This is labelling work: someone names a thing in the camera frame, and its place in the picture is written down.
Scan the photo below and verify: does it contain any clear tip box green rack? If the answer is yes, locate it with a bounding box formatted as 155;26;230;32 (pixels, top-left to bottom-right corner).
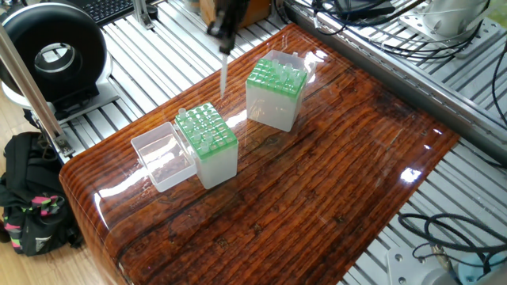
130;103;238;193

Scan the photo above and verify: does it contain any black keyboard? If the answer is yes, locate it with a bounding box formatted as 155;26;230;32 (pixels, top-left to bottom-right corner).
78;0;137;25

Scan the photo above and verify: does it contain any aluminium frame post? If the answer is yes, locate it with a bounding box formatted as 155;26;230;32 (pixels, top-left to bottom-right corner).
0;32;71;155

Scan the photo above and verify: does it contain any black round device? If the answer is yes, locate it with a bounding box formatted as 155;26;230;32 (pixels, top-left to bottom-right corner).
0;2;109;120

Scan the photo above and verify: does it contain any brown cardboard box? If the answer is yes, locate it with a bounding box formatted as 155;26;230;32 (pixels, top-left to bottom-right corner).
200;0;274;32

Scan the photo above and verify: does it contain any white plastic device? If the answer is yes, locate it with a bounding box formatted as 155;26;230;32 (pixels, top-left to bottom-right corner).
412;0;490;37

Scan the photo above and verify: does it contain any black cable bundle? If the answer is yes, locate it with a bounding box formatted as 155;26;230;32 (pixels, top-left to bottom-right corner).
285;0;476;60

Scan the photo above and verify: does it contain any glossy brown wooden board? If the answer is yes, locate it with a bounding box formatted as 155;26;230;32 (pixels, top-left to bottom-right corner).
62;24;462;285

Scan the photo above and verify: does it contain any aluminium bracket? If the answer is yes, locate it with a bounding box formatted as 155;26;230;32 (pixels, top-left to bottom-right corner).
133;0;159;31

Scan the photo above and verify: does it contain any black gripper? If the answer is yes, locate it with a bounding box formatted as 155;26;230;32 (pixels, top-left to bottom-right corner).
207;0;250;56

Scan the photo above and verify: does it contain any black backpack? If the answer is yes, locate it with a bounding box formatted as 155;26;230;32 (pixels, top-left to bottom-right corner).
0;131;86;258

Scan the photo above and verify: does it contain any clear tip box with tips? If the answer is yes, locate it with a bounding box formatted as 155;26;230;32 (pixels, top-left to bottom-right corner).
246;49;311;132

